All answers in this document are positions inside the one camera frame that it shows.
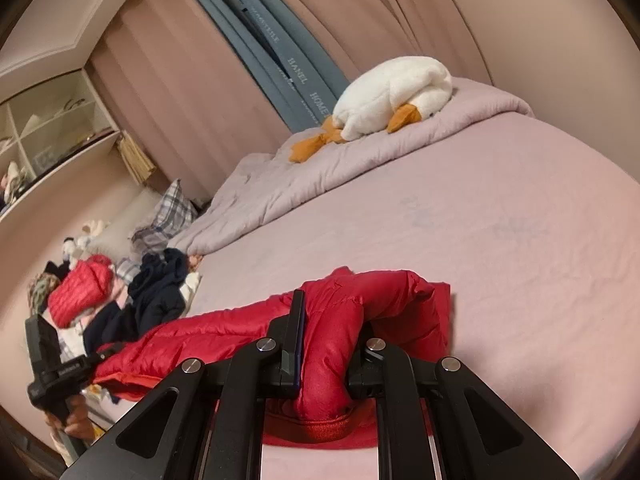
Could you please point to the white plush goose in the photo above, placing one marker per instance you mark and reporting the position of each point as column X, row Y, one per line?
column 390, row 90

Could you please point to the patterned cloth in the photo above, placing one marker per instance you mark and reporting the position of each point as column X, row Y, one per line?
column 42, row 290

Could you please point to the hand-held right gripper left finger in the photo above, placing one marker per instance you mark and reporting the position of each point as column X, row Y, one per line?
column 299, row 340

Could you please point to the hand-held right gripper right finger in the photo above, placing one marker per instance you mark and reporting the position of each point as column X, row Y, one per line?
column 362, row 361

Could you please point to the clothes pile on shelf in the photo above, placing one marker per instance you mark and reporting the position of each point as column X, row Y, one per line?
column 12, row 182

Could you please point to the pink curtain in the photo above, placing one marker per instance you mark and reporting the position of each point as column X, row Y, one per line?
column 175, row 85
column 400, row 10

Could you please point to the bed with pink sheet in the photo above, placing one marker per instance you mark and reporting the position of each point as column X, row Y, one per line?
column 500, row 260

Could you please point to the beige hanging cloth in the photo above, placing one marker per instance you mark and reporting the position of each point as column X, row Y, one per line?
column 135, row 160

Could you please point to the folded red puffer jacket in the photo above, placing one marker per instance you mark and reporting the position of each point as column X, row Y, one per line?
column 80, row 290

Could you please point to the white cloth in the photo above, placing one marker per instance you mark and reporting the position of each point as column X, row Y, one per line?
column 191, row 287

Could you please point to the navy clothes pile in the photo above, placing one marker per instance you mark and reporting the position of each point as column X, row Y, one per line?
column 150, row 300

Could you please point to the red puffer jacket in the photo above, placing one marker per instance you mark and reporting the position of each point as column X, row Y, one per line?
column 340, row 310
column 80, row 290

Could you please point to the pinkish grey quilt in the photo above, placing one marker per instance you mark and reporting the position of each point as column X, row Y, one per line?
column 300, row 180

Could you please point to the small white plush toy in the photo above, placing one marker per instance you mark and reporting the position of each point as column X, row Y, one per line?
column 92, row 230

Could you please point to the person's left hand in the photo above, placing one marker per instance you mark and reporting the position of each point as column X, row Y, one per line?
column 77, row 417

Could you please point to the plaid pillow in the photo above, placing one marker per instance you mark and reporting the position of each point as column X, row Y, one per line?
column 170, row 210

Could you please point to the white shelf cabinet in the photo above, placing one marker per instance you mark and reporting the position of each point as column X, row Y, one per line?
column 102, row 110

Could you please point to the white pillow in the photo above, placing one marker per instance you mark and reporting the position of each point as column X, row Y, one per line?
column 125, row 230

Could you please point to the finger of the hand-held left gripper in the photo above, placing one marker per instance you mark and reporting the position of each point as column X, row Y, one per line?
column 107, row 352

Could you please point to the blue printed curtain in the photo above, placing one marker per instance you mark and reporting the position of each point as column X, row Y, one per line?
column 300, row 60

